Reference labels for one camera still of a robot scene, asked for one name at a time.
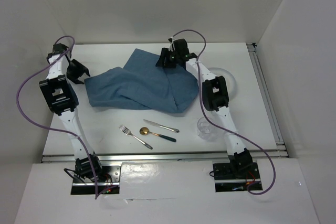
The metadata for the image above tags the silver fork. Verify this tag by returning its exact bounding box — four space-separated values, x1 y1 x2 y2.
119 125 153 150

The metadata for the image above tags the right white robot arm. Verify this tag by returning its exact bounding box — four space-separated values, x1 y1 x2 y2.
156 48 253 178

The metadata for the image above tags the blue cloth napkin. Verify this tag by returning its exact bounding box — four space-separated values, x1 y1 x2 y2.
85 49 199 113

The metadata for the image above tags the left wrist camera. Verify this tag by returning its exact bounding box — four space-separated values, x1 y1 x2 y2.
52 43 71 58

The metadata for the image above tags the aluminium front rail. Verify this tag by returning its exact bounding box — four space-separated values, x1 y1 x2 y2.
41 149 289 163

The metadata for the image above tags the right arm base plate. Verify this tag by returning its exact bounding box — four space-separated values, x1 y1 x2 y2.
209 162 263 193

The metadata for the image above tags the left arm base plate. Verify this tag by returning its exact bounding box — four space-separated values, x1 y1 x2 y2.
64 164 121 195

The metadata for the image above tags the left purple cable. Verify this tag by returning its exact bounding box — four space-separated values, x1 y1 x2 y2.
15 36 116 200

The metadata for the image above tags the clear drinking glass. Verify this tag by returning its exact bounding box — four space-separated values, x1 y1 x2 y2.
197 117 217 142

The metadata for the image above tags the gold spoon green handle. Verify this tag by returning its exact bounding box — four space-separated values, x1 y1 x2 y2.
139 127 177 142

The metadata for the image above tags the silver table knife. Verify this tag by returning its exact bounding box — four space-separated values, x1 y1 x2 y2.
143 119 180 133

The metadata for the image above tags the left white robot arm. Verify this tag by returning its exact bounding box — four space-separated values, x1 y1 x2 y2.
39 49 104 182

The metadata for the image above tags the aluminium rail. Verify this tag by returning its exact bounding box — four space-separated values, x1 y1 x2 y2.
41 149 289 163
246 43 289 157

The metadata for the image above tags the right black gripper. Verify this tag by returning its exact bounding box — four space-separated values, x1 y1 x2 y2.
155 48 180 69

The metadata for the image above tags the aluminium right side rail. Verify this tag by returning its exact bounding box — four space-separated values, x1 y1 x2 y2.
246 43 289 157

